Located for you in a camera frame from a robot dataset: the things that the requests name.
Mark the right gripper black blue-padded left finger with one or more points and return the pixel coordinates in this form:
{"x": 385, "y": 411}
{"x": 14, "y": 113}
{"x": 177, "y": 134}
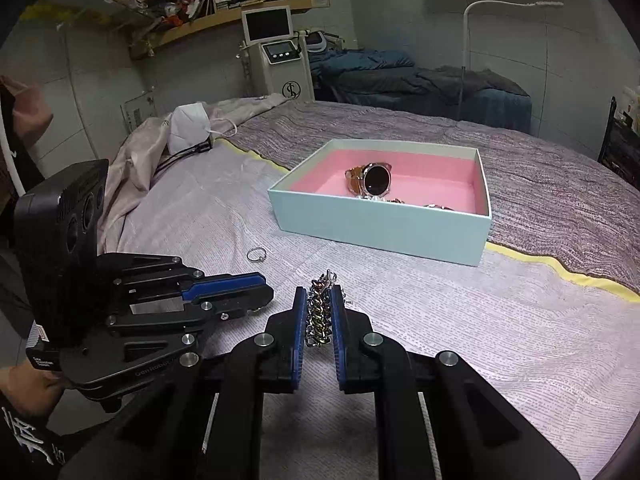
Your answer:
{"x": 202, "y": 420}

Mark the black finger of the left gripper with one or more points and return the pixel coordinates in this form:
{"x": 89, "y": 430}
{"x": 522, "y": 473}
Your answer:
{"x": 235, "y": 304}

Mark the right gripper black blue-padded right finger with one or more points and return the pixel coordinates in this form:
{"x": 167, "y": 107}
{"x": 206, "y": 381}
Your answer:
{"x": 435, "y": 416}

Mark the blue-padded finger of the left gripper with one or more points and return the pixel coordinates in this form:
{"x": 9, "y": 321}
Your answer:
{"x": 215, "y": 285}

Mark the brown strap wrist watch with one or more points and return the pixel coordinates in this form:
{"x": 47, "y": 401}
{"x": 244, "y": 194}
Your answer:
{"x": 370, "y": 181}

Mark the twisted silver bangle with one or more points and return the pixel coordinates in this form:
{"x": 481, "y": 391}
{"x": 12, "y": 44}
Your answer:
{"x": 439, "y": 207}

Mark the person's left hand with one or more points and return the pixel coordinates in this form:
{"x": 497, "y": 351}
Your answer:
{"x": 32, "y": 392}

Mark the white dotted towel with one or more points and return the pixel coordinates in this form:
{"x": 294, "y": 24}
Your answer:
{"x": 562, "y": 349}

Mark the beige pink blanket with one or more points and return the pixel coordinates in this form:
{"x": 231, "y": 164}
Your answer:
{"x": 144, "y": 156}

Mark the white face mask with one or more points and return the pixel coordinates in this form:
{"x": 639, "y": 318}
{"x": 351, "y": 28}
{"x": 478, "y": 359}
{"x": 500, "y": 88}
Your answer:
{"x": 196, "y": 123}

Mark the white beauty machine with screens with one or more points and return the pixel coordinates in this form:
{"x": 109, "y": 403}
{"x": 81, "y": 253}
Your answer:
{"x": 276, "y": 56}

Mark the mint box pink lining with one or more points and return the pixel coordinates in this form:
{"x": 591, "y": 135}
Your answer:
{"x": 313, "y": 199}

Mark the blue massage bed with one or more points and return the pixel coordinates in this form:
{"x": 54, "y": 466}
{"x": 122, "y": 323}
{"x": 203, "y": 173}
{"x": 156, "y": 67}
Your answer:
{"x": 389, "y": 79}

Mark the black trolley rack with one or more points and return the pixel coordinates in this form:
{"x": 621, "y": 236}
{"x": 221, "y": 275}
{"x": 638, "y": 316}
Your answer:
{"x": 619, "y": 151}

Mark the white floor lamp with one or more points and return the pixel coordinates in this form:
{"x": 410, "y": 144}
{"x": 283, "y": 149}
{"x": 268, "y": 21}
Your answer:
{"x": 521, "y": 41}

